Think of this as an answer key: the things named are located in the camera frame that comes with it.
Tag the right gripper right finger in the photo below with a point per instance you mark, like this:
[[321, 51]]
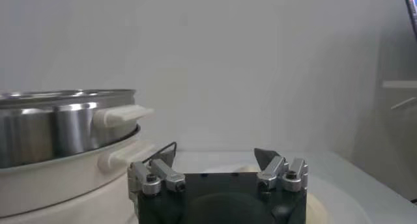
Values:
[[273, 171]]

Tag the stainless steel steamer basket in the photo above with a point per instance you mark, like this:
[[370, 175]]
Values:
[[32, 131]]

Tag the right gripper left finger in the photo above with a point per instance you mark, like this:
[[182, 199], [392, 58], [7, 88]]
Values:
[[169, 179]]

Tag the white steamed baozi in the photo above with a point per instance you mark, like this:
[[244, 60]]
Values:
[[317, 210]]

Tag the white round plate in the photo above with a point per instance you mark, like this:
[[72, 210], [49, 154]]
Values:
[[342, 205]]

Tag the white electric cooker base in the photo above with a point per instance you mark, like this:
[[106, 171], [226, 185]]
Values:
[[49, 189]]

